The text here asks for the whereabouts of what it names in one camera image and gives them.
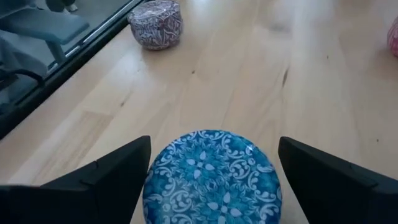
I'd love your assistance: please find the black cable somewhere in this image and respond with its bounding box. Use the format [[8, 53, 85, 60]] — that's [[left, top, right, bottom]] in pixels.
[[0, 67, 46, 90]]

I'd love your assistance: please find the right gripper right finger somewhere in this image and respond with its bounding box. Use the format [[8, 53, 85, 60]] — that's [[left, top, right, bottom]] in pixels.
[[277, 136, 398, 224]]

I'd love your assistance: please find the dark blue patterned tin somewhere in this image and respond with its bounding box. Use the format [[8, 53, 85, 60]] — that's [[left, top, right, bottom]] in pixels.
[[142, 129, 283, 224]]

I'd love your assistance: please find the blue-grey chair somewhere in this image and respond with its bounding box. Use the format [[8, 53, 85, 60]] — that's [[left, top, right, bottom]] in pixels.
[[0, 0, 90, 78]]

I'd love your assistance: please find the pink patterned tin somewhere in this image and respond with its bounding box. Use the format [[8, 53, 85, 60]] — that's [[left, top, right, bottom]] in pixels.
[[386, 16, 398, 58]]

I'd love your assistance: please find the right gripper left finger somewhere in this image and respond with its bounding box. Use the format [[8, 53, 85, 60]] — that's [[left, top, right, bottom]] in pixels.
[[0, 135, 152, 224]]

